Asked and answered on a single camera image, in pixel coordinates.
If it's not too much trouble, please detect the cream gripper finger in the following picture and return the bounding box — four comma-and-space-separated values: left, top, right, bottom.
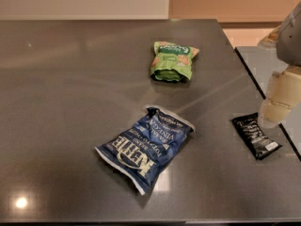
259, 65, 301, 128

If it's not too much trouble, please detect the green snack bag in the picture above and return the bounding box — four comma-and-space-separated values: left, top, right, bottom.
150, 41, 199, 82

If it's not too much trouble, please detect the black rxbar chocolate wrapper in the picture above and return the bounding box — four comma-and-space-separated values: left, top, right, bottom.
231, 113, 281, 160

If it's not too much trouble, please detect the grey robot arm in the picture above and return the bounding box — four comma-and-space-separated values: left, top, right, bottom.
259, 2, 301, 128

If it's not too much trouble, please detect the blue kettle chips bag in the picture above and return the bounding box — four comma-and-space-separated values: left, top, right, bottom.
96, 105, 196, 195

